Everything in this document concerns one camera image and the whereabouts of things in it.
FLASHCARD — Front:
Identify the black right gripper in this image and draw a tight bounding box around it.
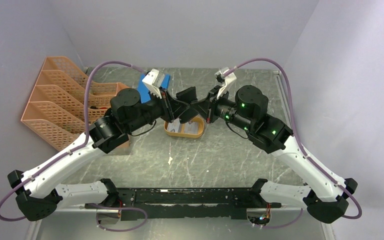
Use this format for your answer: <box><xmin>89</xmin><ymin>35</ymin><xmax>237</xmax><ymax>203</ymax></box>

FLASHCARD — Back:
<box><xmin>190</xmin><ymin>85</ymin><xmax>252</xmax><ymax>132</ymax></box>

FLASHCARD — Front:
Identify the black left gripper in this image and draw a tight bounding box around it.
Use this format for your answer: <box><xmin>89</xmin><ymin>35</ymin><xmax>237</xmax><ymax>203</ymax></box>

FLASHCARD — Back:
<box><xmin>126</xmin><ymin>86</ymin><xmax>192</xmax><ymax>134</ymax></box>

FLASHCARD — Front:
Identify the yellow oval tray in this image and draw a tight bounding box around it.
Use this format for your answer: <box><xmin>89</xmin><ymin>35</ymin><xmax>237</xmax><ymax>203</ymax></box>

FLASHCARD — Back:
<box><xmin>164</xmin><ymin>115</ymin><xmax>206</xmax><ymax>139</ymax></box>

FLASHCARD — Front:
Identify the black leather card holder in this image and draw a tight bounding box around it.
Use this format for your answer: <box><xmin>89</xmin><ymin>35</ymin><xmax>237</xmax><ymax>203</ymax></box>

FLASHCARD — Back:
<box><xmin>175</xmin><ymin>86</ymin><xmax>198</xmax><ymax>124</ymax></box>

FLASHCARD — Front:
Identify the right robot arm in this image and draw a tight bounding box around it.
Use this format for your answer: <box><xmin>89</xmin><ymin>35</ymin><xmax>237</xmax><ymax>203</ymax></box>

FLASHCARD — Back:
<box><xmin>190</xmin><ymin>85</ymin><xmax>358</xmax><ymax>224</ymax></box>

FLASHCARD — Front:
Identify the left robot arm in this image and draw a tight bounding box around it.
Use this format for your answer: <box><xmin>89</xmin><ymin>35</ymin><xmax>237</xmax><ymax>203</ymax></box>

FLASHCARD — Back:
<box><xmin>7</xmin><ymin>87</ymin><xmax>197</xmax><ymax>222</ymax></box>

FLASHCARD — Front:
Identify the white VIP card stack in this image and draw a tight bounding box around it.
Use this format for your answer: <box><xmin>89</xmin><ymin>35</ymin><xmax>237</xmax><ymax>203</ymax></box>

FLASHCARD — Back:
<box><xmin>167</xmin><ymin>118</ymin><xmax>202</xmax><ymax>136</ymax></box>

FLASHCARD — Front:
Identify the blue folder sheet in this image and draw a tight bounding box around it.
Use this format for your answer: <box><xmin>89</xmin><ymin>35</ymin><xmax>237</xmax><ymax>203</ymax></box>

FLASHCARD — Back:
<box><xmin>136</xmin><ymin>73</ymin><xmax>171</xmax><ymax>103</ymax></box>

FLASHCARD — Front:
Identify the peach plastic file organizer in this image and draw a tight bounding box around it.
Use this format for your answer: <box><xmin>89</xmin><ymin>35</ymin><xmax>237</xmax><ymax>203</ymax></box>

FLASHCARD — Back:
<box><xmin>20</xmin><ymin>55</ymin><xmax>134</xmax><ymax>157</ymax></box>

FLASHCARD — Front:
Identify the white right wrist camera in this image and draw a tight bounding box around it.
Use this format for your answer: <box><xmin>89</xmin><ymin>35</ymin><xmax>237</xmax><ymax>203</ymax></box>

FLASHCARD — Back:
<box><xmin>214</xmin><ymin>67</ymin><xmax>237</xmax><ymax>100</ymax></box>

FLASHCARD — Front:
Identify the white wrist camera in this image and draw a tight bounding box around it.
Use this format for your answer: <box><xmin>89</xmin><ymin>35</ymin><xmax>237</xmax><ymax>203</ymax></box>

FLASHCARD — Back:
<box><xmin>214</xmin><ymin>67</ymin><xmax>237</xmax><ymax>100</ymax></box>
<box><xmin>141</xmin><ymin>68</ymin><xmax>166</xmax><ymax>99</ymax></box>

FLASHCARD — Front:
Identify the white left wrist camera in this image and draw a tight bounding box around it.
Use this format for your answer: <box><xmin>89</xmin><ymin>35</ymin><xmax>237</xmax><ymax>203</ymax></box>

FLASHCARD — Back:
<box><xmin>141</xmin><ymin>68</ymin><xmax>166</xmax><ymax>99</ymax></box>

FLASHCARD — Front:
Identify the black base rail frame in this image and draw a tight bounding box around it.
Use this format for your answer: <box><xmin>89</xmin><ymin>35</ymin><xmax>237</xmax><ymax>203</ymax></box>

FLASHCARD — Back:
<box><xmin>98</xmin><ymin>178</ymin><xmax>282</xmax><ymax>221</ymax></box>

